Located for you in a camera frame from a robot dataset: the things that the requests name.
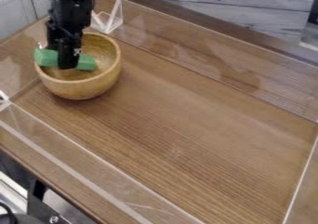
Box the black metal base plate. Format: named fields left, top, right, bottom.
left=27, top=196, right=71, bottom=224

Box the clear acrylic tray wall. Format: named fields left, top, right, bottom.
left=0, top=99, right=204, bottom=224

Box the black cable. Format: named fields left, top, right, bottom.
left=0, top=201, right=20, bottom=224

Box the green rectangular block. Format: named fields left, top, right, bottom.
left=34, top=48, right=98, bottom=71

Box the clear acrylic corner bracket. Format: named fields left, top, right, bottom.
left=91, top=0, right=123, bottom=34

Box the black table leg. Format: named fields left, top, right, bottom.
left=30, top=179, right=47, bottom=201

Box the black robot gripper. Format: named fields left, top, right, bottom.
left=46, top=0, right=95, bottom=70

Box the brown wooden bowl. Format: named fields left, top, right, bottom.
left=35, top=33, right=122, bottom=100

